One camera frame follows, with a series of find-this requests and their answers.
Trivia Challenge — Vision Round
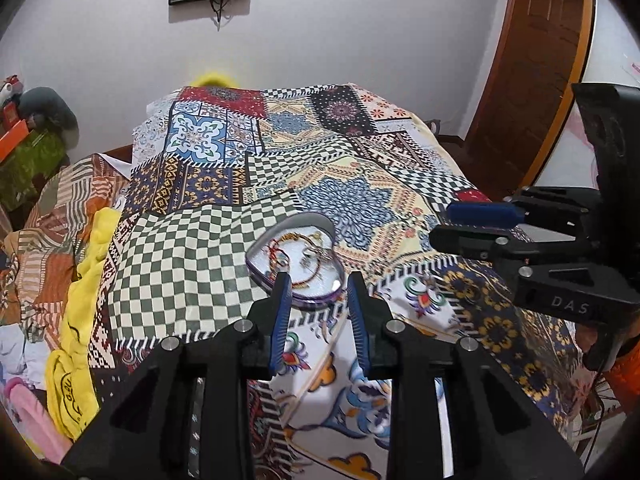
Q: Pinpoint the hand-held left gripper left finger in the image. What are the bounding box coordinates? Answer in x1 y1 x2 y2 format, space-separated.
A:
60 271 293 480

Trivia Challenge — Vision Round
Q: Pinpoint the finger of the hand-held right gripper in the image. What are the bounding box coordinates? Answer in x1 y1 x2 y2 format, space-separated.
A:
429 222 601 322
445 186 601 233

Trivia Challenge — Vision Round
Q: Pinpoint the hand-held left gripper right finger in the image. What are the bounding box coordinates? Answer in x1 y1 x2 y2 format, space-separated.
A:
346 271 586 480

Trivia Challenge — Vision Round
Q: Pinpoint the heart-shaped tin box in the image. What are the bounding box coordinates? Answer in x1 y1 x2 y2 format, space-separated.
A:
245 212 346 308

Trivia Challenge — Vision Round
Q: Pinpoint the red string bracelet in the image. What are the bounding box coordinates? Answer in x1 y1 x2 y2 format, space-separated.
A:
266 234 323 287

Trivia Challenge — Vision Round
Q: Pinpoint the gold chain bracelet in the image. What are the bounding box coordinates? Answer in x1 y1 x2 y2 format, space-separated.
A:
299 230 335 268

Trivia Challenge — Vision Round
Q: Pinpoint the patchwork printed blanket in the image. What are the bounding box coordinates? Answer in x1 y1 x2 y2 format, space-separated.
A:
85 82 593 480

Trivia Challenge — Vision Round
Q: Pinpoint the brown wooden door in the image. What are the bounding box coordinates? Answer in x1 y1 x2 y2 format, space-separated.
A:
462 0 595 197

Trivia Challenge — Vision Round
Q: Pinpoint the yellow cloth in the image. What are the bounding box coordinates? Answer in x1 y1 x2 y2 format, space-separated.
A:
46 207 124 442

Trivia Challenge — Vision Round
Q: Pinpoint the striped brown bedsheet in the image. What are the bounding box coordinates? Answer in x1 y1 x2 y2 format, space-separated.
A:
0 152 135 346

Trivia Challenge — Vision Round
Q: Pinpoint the yellow plastic object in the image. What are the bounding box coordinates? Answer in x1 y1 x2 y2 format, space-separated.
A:
192 71 242 89

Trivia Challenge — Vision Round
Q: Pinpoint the white cloth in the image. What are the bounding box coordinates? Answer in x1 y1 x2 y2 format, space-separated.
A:
0 324 52 387

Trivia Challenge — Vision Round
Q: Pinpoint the pink cloth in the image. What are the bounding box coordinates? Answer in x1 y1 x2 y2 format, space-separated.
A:
0 374 72 467

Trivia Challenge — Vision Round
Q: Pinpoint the grey-green plush cushion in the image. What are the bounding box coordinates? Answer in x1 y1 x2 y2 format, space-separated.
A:
17 87 80 134

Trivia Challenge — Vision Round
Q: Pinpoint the orange box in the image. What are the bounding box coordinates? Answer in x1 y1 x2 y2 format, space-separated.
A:
0 119 32 162

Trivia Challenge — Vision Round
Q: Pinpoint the pile of clothes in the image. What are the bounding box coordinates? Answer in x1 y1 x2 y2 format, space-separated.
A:
0 74 25 109

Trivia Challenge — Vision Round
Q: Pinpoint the wooden bed frame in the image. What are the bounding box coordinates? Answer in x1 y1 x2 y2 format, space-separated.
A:
431 119 467 151

